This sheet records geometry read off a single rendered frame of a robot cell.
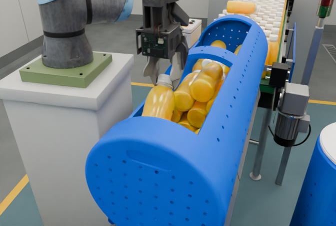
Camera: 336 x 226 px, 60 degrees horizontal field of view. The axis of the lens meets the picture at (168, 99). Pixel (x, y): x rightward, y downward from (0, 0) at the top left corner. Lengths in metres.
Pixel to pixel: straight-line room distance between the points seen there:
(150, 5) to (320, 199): 0.67
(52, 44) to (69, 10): 0.11
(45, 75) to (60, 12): 0.18
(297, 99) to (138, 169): 1.11
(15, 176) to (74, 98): 1.66
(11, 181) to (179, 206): 1.94
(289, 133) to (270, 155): 0.86
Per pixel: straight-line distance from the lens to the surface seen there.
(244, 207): 2.04
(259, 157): 2.10
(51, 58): 0.90
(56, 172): 1.05
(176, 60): 0.63
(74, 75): 0.84
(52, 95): 0.84
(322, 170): 0.88
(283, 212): 2.09
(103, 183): 0.61
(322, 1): 1.66
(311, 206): 0.96
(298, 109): 1.55
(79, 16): 0.88
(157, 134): 0.49
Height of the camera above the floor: 1.53
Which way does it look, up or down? 30 degrees down
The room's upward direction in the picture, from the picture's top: straight up
